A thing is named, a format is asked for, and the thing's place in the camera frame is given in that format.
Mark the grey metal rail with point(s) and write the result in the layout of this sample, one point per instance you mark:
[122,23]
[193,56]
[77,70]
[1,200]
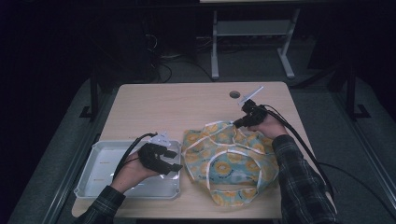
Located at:
[67,186]
[372,155]

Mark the person's right hand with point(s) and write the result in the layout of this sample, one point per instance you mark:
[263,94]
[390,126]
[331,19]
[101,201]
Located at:
[272,127]

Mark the orange slice print cloth bag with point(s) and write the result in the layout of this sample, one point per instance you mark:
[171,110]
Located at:
[224,168]

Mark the person's left hand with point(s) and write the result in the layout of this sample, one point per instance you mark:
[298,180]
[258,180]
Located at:
[130,174]

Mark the white metal desk frame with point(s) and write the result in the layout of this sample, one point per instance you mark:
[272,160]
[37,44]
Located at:
[249,28]

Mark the white plastic tray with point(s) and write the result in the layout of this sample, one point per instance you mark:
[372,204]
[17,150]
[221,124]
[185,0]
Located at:
[102,168]

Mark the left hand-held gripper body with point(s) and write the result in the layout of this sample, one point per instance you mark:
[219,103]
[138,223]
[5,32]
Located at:
[152,157]

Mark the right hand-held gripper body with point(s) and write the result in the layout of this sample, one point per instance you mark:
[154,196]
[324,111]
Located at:
[257,115]

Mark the black metal stand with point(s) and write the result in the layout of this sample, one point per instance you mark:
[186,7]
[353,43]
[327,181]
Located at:
[94,99]
[351,93]

